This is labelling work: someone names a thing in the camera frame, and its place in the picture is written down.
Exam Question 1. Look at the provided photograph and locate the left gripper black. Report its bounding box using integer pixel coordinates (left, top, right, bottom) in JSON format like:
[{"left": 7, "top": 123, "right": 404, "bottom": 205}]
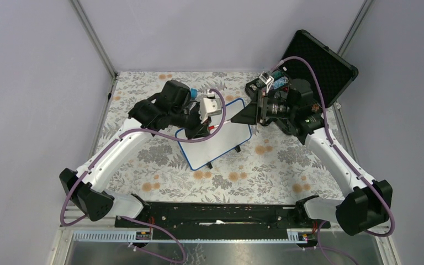
[{"left": 171, "top": 102, "right": 212, "bottom": 141}]

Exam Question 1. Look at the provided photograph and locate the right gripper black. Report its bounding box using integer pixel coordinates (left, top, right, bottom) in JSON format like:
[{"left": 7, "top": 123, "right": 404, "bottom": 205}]
[{"left": 231, "top": 89, "right": 296, "bottom": 125}]

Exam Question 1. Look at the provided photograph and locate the white marker pen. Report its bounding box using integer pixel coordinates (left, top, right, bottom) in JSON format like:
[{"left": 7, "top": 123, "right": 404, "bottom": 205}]
[{"left": 211, "top": 120, "right": 230, "bottom": 129}]

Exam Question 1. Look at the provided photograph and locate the blue framed whiteboard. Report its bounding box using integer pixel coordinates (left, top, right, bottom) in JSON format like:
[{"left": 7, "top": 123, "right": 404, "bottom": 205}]
[{"left": 174, "top": 97, "right": 253, "bottom": 172}]

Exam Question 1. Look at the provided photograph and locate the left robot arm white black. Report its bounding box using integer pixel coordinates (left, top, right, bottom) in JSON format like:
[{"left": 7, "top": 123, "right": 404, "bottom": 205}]
[{"left": 59, "top": 80, "right": 226, "bottom": 227}]

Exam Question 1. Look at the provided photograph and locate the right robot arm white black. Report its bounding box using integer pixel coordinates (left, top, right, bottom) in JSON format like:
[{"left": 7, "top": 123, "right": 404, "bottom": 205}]
[{"left": 231, "top": 79, "right": 395, "bottom": 237}]

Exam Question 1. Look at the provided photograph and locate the light blue cube block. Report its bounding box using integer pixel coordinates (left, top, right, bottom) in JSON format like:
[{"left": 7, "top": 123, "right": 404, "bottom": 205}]
[{"left": 190, "top": 88, "right": 198, "bottom": 99}]

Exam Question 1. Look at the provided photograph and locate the black poker chip case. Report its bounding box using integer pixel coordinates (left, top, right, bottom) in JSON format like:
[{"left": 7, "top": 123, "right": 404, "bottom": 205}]
[{"left": 270, "top": 29, "right": 358, "bottom": 108}]

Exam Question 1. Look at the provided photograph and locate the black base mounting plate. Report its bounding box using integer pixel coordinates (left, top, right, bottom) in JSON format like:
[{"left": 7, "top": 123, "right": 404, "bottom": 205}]
[{"left": 114, "top": 202, "right": 322, "bottom": 236}]

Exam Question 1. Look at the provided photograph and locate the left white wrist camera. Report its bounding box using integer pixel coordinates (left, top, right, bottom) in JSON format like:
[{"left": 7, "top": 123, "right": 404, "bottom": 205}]
[{"left": 199, "top": 97, "right": 222, "bottom": 122}]

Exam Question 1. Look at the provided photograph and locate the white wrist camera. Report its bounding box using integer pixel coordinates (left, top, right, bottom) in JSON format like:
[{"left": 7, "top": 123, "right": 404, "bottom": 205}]
[
  {"left": 199, "top": 97, "right": 222, "bottom": 122},
  {"left": 258, "top": 72, "right": 274, "bottom": 93}
]

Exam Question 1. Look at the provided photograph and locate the whiteboard wire stand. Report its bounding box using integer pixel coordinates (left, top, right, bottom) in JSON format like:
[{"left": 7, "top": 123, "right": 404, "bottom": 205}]
[{"left": 206, "top": 145, "right": 241, "bottom": 169}]

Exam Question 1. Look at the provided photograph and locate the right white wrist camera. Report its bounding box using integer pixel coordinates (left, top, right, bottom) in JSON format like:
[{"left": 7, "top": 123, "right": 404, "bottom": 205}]
[{"left": 258, "top": 72, "right": 274, "bottom": 93}]

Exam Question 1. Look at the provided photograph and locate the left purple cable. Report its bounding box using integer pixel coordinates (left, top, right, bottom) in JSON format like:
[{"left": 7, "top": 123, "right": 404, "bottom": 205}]
[{"left": 60, "top": 87, "right": 227, "bottom": 264}]

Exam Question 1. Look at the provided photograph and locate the purple cable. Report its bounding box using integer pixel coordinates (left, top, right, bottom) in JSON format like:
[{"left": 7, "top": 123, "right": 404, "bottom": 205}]
[
  {"left": 60, "top": 87, "right": 227, "bottom": 264},
  {"left": 269, "top": 56, "right": 396, "bottom": 265}
]

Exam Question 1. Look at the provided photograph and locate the white slotted cable duct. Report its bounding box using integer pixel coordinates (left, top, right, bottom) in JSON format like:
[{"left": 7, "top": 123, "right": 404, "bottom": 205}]
[{"left": 72, "top": 229, "right": 316, "bottom": 244}]

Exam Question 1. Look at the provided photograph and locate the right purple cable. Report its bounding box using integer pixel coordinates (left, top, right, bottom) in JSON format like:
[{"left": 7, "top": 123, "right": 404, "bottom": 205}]
[{"left": 269, "top": 56, "right": 396, "bottom": 265}]

